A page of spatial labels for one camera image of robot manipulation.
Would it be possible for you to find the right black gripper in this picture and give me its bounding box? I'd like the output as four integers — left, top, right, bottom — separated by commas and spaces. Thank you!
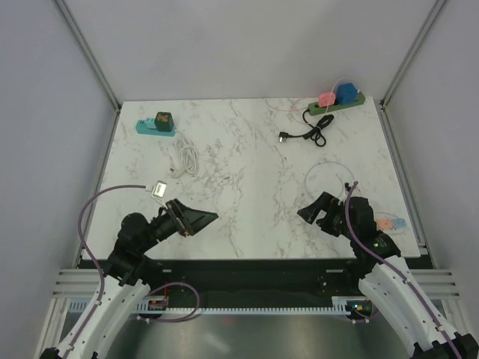
296, 191, 356, 240

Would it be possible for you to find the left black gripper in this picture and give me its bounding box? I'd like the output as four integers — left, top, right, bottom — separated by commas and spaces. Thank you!
139, 197, 218, 252

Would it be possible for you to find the light blue charging cable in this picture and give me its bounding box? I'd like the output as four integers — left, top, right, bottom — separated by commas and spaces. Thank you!
303, 162, 407, 235

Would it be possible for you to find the white power cord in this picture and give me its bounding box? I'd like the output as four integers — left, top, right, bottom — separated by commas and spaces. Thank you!
168, 130, 200, 178

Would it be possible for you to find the salmon pink charger plug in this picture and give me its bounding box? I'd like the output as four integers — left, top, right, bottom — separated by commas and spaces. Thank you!
376, 219, 394, 230

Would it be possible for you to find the light blue charger plug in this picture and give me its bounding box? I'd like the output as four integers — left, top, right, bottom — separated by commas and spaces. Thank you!
391, 218, 406, 230

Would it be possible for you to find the teal power strip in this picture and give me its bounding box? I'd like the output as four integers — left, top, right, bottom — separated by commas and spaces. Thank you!
135, 117, 176, 137

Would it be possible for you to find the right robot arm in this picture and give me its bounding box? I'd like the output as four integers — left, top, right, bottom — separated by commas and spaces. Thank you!
297, 192, 478, 358

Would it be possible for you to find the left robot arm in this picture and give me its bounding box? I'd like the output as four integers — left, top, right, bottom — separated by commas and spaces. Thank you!
41, 199, 218, 358

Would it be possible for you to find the pink plug adapter on strip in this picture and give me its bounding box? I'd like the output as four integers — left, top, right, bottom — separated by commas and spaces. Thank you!
318, 91, 336, 108

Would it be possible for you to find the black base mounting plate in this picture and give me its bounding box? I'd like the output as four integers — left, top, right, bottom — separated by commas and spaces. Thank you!
153, 258, 374, 309

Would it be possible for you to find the dark green cube adapter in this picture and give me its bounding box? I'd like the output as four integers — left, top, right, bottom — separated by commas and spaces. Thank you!
154, 111, 174, 132

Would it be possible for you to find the green power strip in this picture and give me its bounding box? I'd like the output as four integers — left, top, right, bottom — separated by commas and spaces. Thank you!
307, 92, 366, 116

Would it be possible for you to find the blue cube adapter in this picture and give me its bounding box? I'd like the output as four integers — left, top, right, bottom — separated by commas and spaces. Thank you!
336, 82, 358, 105

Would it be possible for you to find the black coiled power cord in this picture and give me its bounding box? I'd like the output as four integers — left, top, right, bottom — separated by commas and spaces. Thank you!
278, 111, 335, 147

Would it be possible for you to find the slotted cable duct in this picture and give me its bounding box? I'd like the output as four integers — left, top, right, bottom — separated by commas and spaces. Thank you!
69, 297, 370, 315

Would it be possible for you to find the thin pink cable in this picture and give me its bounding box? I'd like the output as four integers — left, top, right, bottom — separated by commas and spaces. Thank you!
264, 77, 355, 126

